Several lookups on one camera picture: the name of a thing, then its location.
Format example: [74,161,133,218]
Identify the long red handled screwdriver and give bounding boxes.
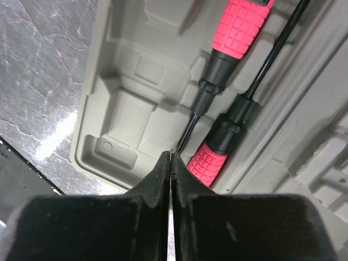
[187,1,309,187]

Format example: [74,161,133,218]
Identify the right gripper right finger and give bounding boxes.
[171,153,337,260]

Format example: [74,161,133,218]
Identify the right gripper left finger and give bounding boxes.
[5,151,170,260]

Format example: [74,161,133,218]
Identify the short red handled screwdriver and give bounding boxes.
[176,0,274,153]

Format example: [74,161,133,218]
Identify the grey plastic tool case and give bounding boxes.
[69,0,348,218]

